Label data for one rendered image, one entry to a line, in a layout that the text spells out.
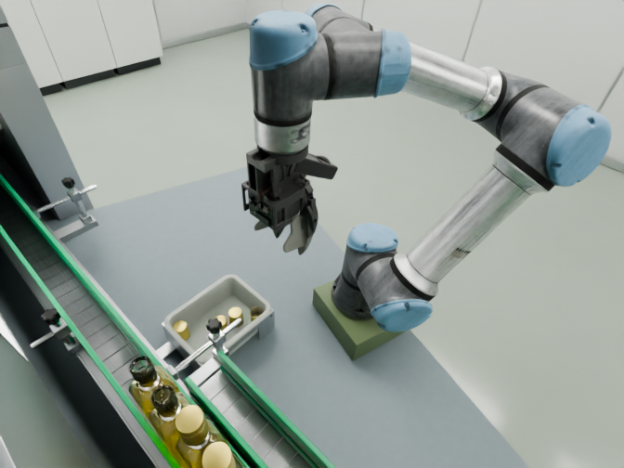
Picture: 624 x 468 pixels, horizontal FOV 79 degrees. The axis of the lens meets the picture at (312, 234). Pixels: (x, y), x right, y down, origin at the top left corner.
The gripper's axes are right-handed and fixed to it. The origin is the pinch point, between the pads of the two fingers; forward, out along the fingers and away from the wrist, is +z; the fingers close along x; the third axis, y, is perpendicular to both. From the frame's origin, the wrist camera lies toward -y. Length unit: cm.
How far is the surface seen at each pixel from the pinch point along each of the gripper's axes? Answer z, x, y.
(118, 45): 89, -365, -132
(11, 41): -12, -90, 9
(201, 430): 2.9, 13.5, 29.5
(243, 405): 29.9, 5.4, 18.5
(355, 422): 43.0, 22.0, 1.1
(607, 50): 40, -1, -330
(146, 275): 43, -49, 11
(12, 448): -12.8, 9.8, 42.0
